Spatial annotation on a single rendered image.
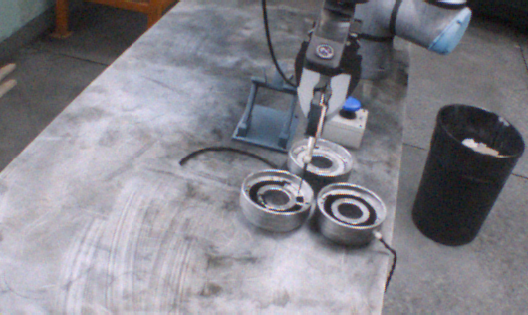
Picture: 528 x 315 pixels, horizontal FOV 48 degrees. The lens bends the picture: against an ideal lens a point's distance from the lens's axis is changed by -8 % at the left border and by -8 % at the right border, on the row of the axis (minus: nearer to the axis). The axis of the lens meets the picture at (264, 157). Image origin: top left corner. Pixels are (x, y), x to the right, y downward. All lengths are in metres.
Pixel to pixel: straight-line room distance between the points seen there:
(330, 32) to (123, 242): 0.40
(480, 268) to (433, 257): 0.18
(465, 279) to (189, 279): 1.52
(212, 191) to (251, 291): 0.21
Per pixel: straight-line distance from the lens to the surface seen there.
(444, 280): 2.20
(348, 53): 0.90
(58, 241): 0.88
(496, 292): 2.25
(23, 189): 0.97
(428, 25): 1.32
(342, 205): 0.97
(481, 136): 2.41
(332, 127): 1.14
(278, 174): 0.98
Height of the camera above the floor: 1.40
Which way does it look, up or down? 34 degrees down
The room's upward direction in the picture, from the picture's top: 11 degrees clockwise
